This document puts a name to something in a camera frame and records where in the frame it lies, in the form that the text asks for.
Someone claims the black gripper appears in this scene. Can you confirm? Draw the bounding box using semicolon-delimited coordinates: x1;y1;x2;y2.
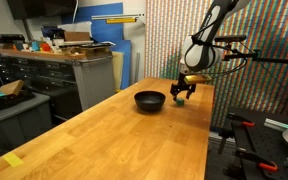
169;71;198;102

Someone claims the green block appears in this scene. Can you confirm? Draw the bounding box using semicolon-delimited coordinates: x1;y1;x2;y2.
175;96;186;107

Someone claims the black bowl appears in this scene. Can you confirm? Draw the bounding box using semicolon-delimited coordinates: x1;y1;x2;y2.
133;90;167;113

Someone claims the wooden block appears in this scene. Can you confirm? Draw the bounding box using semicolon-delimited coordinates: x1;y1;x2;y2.
0;78;26;97

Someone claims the grey metal pole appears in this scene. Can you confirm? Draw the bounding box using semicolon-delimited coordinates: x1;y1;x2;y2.
135;52;141;85

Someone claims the beige board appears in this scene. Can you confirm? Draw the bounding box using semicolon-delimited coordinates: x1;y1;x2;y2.
111;51;125;92

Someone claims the grey perforated tool cabinet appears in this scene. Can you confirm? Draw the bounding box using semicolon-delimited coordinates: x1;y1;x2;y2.
0;46;117;120

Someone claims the large blue board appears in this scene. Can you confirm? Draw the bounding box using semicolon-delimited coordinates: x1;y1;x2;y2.
61;2;132;91

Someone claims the yellow spirit level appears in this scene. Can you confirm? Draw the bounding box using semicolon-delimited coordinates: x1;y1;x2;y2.
105;17;139;25

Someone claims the black tray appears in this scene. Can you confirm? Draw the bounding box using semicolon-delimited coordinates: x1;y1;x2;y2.
79;41;114;52

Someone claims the black perforated breadboard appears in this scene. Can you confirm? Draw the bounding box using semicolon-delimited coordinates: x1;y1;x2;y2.
205;105;288;180

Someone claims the cardboard box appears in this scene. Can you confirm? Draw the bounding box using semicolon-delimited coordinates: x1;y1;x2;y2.
63;30;92;43

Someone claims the orange container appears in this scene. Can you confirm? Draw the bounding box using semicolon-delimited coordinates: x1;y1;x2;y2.
39;42;52;53

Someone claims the teal container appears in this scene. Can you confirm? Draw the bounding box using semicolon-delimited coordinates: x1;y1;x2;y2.
30;40;41;52

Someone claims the grey plastic bin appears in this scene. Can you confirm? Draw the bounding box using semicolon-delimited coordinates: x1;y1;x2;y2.
0;92;52;153

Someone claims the long black device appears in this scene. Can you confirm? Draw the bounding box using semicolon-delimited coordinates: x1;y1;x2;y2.
0;33;26;44

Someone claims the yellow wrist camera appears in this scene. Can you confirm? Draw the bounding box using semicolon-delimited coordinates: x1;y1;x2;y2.
183;73;214;85

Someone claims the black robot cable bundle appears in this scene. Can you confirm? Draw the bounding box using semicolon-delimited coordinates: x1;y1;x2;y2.
188;19;262;79

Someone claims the clamp with orange handle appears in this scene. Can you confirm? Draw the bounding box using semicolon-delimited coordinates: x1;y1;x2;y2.
217;112;256;156
223;147;279;180

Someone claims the black exterior camera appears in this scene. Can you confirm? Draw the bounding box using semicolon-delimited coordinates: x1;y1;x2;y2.
213;34;249;44

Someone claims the black camera boom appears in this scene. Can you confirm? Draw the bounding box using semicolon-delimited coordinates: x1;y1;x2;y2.
221;48;288;67

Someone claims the aluminium rail with green edge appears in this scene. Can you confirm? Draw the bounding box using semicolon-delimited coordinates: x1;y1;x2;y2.
263;117;288;132

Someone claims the white metal rail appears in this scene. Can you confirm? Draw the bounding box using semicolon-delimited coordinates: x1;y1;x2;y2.
90;13;146;21

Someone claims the black wall television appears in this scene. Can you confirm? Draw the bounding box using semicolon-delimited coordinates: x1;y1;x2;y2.
6;0;79;21

